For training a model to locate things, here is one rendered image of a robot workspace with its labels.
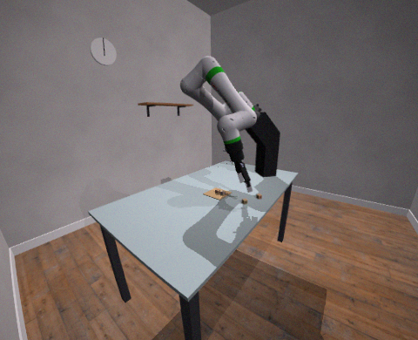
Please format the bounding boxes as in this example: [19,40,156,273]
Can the tan square mat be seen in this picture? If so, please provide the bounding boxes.
[204,187,232,200]

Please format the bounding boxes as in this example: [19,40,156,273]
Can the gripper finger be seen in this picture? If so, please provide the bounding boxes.
[234,162,244,183]
[236,162,253,193]

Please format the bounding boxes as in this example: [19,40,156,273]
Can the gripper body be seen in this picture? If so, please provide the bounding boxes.
[229,150,244,169]

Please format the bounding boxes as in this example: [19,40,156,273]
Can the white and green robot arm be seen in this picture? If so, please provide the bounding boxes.
[180,56,262,153]

